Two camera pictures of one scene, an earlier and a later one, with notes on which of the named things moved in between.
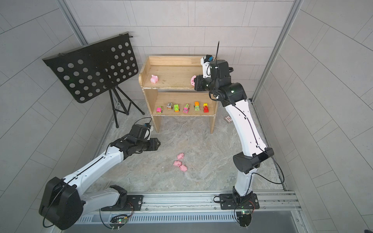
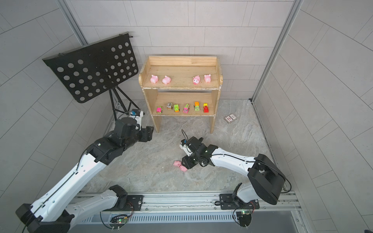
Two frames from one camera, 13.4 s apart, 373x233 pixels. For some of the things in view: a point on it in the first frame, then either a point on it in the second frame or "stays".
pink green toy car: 159,110 stays
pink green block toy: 186,108 stays
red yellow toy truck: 206,108 stays
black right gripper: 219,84 → 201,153
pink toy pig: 180,156 → 166,80
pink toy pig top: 154,79 stays
